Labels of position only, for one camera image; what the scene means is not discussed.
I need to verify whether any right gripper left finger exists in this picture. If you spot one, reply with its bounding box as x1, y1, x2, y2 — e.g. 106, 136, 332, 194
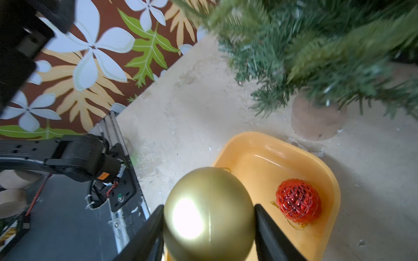
113, 204, 164, 261

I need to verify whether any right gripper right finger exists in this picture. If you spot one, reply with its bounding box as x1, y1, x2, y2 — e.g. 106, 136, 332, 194
255, 204, 307, 261

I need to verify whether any gold ball ornament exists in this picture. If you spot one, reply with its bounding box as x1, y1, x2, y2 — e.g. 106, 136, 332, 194
163, 167, 256, 261

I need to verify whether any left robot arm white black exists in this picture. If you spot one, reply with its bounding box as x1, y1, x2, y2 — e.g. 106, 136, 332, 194
1, 1, 126, 183

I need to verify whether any black tree pot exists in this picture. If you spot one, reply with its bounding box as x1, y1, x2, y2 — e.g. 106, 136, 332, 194
291, 93, 348, 141

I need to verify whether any small green christmas tree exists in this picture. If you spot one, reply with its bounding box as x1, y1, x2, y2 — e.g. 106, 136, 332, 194
176, 1, 418, 118

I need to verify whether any yellow plastic tray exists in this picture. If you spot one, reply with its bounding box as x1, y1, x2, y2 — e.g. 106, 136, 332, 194
211, 132, 341, 261

